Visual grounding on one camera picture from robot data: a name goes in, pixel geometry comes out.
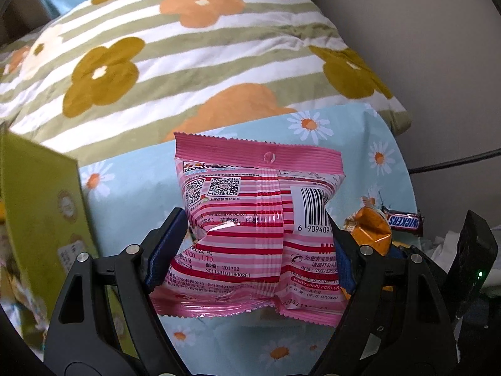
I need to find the snickers bar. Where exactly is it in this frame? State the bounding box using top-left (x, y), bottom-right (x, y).
top-left (382, 206), bottom-right (424, 237)

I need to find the orange candy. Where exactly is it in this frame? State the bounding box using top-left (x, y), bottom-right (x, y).
top-left (335, 206), bottom-right (391, 300)

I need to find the green cardboard box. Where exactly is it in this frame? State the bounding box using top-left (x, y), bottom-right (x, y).
top-left (1, 128), bottom-right (99, 354)

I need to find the pink striped snack bag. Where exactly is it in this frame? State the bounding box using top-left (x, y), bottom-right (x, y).
top-left (150, 133), bottom-right (346, 327)

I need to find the floral striped quilt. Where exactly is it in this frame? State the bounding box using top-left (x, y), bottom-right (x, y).
top-left (1, 0), bottom-right (411, 163)

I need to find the black cable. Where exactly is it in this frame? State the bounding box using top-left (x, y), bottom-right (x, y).
top-left (406, 150), bottom-right (501, 175)

